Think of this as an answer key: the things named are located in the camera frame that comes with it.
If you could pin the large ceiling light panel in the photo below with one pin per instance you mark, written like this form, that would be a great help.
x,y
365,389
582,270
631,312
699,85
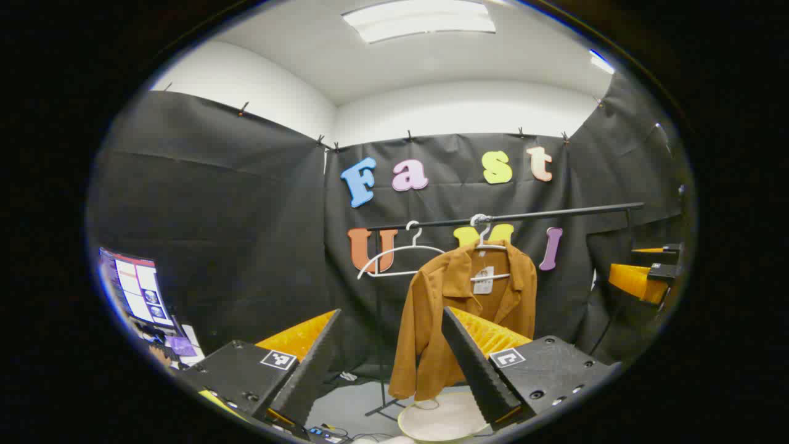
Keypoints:
x,y
419,21

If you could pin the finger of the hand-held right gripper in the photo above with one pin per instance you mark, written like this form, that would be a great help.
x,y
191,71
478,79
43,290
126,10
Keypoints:
x,y
635,282
670,248

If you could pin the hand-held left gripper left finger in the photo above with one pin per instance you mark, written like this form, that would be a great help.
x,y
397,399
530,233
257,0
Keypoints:
x,y
311,376

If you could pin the purple packet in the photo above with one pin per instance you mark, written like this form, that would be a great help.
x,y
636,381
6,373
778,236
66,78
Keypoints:
x,y
182,345

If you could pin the brown jacket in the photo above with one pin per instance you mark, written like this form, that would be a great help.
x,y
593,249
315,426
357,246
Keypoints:
x,y
431,308

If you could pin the white plastic clothes hanger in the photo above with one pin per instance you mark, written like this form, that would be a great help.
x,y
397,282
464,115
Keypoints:
x,y
491,247
412,246

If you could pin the black backdrop cloth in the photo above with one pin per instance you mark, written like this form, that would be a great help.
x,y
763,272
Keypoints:
x,y
246,216

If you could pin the white laundry hamper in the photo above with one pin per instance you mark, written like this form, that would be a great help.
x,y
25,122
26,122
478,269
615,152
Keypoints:
x,y
441,422

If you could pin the computer monitor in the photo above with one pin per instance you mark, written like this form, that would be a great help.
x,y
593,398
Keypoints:
x,y
138,290

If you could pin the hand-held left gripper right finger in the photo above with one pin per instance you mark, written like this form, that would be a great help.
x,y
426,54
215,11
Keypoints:
x,y
478,370

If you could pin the black clothes rack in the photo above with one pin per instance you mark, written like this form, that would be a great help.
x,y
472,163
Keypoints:
x,y
555,214

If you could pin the row of small cloth clips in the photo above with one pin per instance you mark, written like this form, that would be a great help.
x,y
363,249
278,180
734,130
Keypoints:
x,y
243,109

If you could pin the small ceiling light panel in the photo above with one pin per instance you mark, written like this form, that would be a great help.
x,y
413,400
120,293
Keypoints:
x,y
601,61

